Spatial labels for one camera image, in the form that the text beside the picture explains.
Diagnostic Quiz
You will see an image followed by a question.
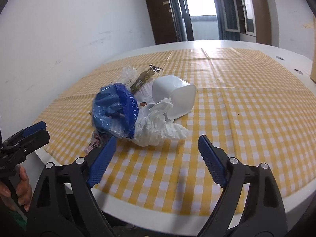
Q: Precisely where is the blue plastic bag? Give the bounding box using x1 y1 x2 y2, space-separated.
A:
91 83 139 139

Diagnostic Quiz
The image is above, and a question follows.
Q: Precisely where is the person's left hand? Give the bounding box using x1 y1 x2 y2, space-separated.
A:
0 166 32 211

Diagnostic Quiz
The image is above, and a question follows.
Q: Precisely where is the brown cabinet with glass doors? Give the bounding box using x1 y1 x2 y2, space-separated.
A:
220 0 272 45

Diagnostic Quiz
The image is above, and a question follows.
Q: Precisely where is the white plastic cup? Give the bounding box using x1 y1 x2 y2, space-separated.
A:
152 75 197 120

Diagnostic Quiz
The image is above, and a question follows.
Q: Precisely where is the white crumpled tissue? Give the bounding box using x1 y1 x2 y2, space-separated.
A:
132 98 189 147

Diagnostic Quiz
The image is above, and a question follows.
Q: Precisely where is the white red-edged packet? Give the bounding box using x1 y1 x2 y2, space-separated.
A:
134 82 155 109

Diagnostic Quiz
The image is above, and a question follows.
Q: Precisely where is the dark brown wardrobe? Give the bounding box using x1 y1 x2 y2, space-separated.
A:
145 0 182 45

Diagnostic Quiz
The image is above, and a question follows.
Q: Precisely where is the yellow checkered tablecloth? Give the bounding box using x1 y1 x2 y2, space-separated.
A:
39 46 315 216

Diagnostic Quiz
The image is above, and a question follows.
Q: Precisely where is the clear crumpled plastic wrapper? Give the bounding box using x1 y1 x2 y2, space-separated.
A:
118 66 138 86

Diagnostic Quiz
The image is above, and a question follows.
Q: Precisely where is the balcony glass door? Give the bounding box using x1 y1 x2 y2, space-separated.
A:
177 0 220 41

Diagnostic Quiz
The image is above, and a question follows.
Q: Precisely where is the cardboard box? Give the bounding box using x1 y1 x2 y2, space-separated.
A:
310 16 316 82

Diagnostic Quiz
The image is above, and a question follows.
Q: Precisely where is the pink printed clear bag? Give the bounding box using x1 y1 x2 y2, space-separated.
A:
85 131 111 155

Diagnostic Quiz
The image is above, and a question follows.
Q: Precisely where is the brown gold snack wrapper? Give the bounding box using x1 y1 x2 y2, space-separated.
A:
130 64 162 95

